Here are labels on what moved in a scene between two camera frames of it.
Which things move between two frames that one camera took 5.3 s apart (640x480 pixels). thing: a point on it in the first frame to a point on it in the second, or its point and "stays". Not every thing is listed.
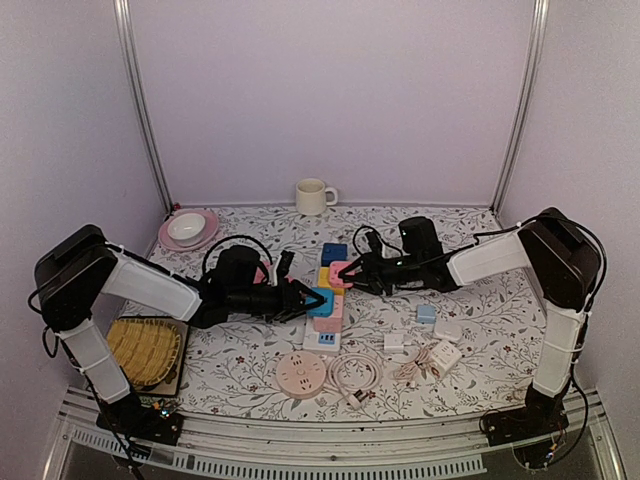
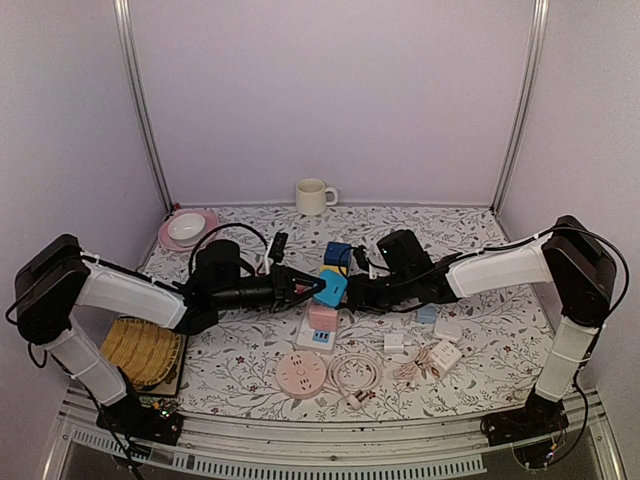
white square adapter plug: x=448 y=331 stays
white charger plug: x=393 y=343 stays
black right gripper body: x=381 y=278 to x=382 y=299
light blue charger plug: x=426 y=314 stays
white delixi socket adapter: x=444 y=356 stays
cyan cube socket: x=326 y=309 to x=335 y=287
